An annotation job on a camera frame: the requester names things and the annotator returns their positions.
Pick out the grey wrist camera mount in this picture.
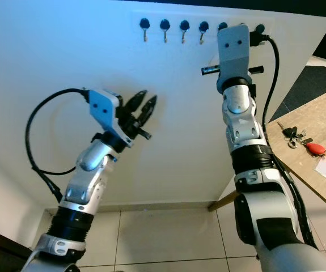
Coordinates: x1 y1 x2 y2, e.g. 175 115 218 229
216 23 254 92
87 89 125 148

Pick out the red key fob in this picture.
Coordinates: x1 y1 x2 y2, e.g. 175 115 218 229
305 142 326 157

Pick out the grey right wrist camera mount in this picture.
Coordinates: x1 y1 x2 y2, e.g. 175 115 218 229
216 23 254 92

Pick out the white hook rail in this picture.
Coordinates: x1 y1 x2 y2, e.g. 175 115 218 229
133 14 272 44

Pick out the black floor mat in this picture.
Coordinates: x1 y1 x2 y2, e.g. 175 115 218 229
269 65 326 123

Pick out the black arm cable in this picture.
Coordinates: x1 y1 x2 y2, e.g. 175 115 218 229
24 87 93 206
256 33 319 247

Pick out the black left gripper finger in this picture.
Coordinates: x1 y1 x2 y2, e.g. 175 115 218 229
136 95 158 128
125 89 148 112

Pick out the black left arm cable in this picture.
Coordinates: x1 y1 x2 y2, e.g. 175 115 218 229
24 87 93 206

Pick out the black key bunch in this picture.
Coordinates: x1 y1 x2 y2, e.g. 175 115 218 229
276 121 314 150

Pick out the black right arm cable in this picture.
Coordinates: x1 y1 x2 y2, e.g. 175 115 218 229
256 33 319 247

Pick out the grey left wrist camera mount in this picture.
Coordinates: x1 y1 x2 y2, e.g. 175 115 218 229
87 89 125 148

